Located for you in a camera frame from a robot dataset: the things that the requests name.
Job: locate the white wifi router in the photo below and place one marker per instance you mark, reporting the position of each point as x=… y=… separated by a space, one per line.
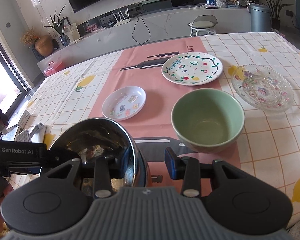
x=121 y=16

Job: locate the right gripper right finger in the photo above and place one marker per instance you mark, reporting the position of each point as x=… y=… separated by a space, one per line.
x=191 y=172

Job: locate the clear glass sticker plate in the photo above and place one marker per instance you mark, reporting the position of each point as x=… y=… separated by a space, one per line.
x=263 y=88

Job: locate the white fruity painted plate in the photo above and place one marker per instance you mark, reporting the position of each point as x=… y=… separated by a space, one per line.
x=192 y=69

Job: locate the blue patterned vase plant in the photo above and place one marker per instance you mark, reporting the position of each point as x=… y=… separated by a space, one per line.
x=57 y=23

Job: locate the green ceramic bowl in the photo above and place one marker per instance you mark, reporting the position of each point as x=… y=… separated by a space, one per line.
x=207 y=120

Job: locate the green potted plant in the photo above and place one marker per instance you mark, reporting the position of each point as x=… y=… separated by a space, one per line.
x=273 y=5

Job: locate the pink storage box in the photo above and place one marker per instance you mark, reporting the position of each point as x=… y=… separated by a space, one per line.
x=53 y=67

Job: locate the grey trash can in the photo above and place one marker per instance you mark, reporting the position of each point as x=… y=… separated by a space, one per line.
x=260 y=18

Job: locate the brown round vase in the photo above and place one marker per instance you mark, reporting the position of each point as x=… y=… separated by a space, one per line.
x=44 y=45

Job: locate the small white sticker plate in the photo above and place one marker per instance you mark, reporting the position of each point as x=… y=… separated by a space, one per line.
x=124 y=103

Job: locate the grey phone stand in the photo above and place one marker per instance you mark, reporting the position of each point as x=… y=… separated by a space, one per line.
x=35 y=134

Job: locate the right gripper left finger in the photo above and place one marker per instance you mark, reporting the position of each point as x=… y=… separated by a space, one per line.
x=102 y=174

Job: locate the blue steel bowl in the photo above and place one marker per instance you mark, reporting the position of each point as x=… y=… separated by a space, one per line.
x=101 y=137

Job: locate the lemon checkered tablecloth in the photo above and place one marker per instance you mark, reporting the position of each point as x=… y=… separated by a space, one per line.
x=269 y=146

